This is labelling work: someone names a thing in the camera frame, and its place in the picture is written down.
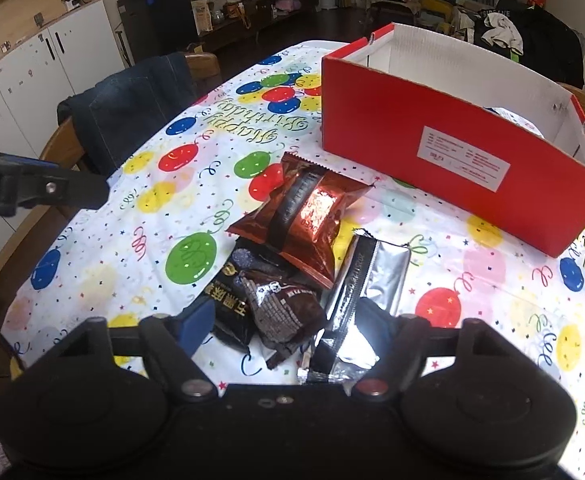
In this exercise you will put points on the yellow giraffe toy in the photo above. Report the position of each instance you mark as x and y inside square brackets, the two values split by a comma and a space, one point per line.
[440, 7]

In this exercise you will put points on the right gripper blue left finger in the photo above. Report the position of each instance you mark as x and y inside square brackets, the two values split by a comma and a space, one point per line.
[168, 345]

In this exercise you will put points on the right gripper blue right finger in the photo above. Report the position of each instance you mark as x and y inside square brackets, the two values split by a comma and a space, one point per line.
[400, 342]

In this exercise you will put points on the balloon birthday tablecloth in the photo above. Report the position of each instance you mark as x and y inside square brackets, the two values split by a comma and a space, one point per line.
[162, 237]

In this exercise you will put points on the black clothes pile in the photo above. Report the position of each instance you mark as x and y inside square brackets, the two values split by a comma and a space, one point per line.
[548, 46]

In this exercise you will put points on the silver foil snack bag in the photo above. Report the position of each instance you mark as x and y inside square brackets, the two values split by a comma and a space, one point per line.
[371, 268]

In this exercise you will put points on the white cabinet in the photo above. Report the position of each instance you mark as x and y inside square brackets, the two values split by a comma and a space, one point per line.
[63, 59]

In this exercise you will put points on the red cardboard box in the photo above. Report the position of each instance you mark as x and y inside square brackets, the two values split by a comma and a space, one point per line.
[412, 104]

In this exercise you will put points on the wooden chair with jeans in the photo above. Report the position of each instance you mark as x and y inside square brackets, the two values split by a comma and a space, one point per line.
[29, 243]

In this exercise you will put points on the black side cabinet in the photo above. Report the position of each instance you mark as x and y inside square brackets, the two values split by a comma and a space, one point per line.
[158, 27]

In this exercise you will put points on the brown foil snack bag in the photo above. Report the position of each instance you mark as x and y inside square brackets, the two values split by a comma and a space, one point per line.
[301, 219]

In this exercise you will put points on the black gold snack packet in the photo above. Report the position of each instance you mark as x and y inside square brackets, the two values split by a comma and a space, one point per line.
[233, 323]

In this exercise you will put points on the dark brown chocolate packet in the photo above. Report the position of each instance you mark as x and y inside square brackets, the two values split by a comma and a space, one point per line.
[287, 313]

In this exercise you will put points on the blue denim jeans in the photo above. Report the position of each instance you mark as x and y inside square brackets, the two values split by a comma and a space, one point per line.
[119, 114]

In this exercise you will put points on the white blue milk packet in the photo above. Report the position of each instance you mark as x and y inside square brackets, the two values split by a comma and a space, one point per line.
[516, 119]

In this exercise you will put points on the white shirt on pile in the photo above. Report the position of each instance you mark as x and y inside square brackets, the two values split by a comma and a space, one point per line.
[502, 32]

